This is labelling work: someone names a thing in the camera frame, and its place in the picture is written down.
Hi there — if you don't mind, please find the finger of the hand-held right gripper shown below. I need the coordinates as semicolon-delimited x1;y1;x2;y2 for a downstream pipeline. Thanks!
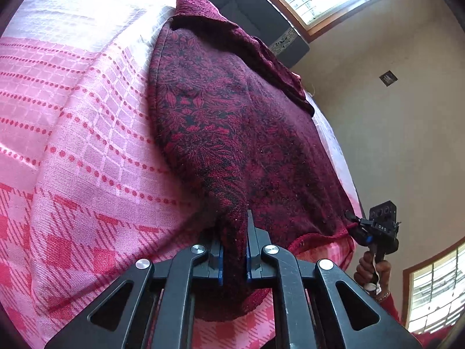
344;210;367;226
351;225;373;247

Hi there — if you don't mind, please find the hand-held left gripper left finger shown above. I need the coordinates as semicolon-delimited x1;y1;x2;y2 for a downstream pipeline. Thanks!
44;239;225;349

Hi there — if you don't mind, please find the dark red floral cloth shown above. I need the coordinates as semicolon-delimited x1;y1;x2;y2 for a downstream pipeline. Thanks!
149;0;358;322

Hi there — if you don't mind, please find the small wooden-framed window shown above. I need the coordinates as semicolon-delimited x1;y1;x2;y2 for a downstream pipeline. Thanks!
402;238;465;335

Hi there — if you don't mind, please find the dark grey cushion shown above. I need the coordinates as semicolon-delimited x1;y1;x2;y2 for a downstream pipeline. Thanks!
217;0;257;31

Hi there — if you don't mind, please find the pink checked bedsheet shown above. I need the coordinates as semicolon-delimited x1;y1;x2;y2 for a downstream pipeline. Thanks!
0;0;366;349

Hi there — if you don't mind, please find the person's right forearm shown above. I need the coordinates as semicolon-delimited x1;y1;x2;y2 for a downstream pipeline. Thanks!
376;290;451;349

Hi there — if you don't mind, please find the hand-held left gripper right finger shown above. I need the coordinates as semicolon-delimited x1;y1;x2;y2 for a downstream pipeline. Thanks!
246;209;424;349

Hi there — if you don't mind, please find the white strap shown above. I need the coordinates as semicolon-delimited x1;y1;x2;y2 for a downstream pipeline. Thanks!
365;258;383;293

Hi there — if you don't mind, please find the person's right hand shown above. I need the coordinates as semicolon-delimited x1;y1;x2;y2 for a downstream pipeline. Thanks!
354;252;392;296

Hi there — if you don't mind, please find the dark wall switch plate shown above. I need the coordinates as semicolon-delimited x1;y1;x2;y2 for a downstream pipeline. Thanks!
379;69;398;87

